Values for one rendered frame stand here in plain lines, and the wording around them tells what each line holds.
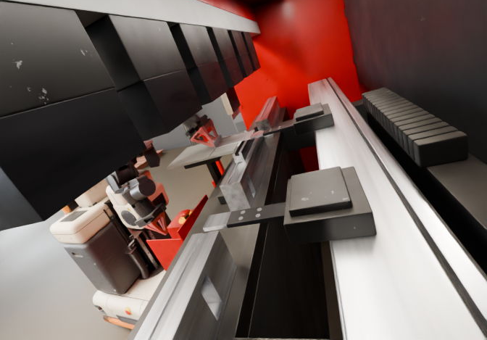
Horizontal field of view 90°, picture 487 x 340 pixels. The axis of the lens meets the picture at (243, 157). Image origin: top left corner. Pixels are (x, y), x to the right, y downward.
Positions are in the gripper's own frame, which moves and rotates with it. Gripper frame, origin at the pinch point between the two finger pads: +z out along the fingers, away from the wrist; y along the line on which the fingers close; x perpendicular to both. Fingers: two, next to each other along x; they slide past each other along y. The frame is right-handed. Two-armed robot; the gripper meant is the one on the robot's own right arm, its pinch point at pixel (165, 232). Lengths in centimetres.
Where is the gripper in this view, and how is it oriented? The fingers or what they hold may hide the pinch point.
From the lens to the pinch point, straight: 93.2
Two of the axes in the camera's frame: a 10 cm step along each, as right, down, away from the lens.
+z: 5.5, 8.0, 2.2
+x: 3.1, -4.5, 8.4
